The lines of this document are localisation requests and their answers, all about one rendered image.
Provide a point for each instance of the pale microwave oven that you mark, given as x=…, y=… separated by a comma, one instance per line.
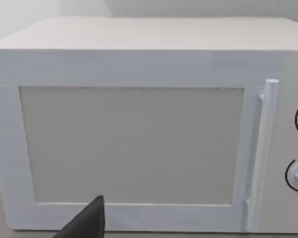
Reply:
x=149, y=34

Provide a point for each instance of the pale microwave door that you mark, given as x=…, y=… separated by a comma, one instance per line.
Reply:
x=129, y=143

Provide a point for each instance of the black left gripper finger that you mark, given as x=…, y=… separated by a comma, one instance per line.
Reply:
x=89, y=220

